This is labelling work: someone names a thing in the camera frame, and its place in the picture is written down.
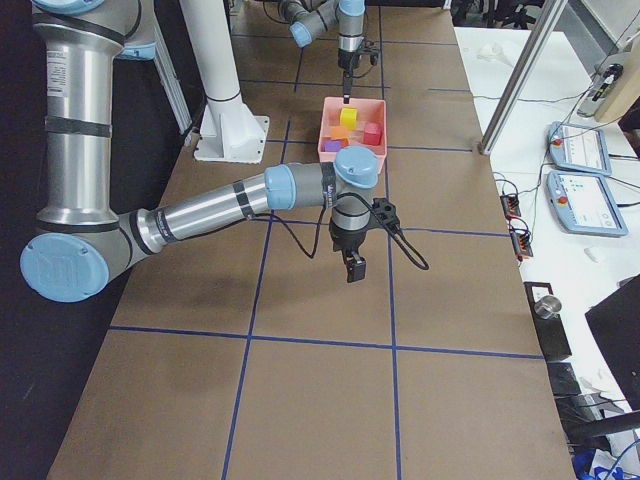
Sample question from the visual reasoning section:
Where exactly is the pink plastic bin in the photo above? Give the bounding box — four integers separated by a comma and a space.
317, 97, 387, 172

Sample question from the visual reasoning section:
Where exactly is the orange connector box far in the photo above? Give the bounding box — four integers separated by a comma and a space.
500, 193, 521, 219

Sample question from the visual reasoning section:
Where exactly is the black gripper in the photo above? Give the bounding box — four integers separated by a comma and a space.
338, 49, 361, 105
329, 220, 369, 283

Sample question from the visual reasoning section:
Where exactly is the orange connector box near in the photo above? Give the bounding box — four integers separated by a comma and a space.
509, 226, 533, 261

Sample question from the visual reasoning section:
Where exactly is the far teach pendant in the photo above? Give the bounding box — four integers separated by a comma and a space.
548, 122, 612, 176

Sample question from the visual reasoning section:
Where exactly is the yellow foam block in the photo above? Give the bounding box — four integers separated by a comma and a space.
339, 107, 358, 130

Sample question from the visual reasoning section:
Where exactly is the crumpled white paper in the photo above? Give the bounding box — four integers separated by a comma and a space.
476, 42, 513, 67

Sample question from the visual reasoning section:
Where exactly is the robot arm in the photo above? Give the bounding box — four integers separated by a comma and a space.
20, 1, 380, 303
278, 0, 366, 105

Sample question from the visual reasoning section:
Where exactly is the purple foam block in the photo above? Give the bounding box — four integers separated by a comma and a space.
323, 140, 342, 153

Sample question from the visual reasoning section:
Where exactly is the near teach pendant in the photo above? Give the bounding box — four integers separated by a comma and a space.
546, 170, 628, 238

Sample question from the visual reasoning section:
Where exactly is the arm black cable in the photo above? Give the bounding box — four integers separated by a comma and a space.
254, 192, 431, 272
349, 7, 381, 79

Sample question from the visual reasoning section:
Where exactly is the metal cup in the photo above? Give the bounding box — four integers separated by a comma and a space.
533, 295, 562, 320

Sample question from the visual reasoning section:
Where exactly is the black monitor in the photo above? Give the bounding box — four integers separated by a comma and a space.
585, 281, 639, 410

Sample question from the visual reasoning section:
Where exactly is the white mounting pillar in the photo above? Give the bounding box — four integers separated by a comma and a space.
180, 0, 269, 164

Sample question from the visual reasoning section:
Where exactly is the aluminium frame post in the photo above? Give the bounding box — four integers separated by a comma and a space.
478, 0, 568, 155

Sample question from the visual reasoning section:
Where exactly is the teach pendant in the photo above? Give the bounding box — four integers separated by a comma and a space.
548, 122, 612, 176
546, 170, 628, 238

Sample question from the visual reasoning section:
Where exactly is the orange connector box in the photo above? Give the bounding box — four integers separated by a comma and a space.
509, 226, 533, 261
500, 193, 521, 219

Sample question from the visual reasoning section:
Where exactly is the red foam block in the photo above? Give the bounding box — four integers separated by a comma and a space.
362, 122, 382, 146

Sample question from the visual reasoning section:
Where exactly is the orange foam block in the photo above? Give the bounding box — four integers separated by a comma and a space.
330, 125, 351, 142

